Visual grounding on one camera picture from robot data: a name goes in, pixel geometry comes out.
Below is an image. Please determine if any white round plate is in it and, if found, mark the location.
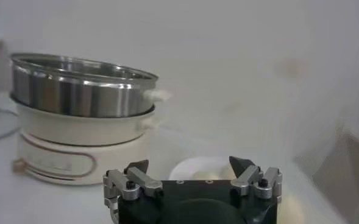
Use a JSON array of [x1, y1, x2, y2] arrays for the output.
[[168, 156, 238, 181]]

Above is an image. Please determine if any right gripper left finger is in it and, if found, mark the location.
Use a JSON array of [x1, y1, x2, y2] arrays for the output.
[[102, 159, 163, 209]]

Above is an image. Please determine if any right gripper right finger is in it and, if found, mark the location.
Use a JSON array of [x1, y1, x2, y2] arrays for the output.
[[229, 155, 283, 200]]

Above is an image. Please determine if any steel steamer basket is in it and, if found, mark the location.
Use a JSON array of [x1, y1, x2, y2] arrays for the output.
[[10, 53, 172, 119]]

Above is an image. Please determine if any cream electric cooker pot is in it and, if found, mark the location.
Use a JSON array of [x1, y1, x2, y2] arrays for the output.
[[13, 102, 160, 186]]

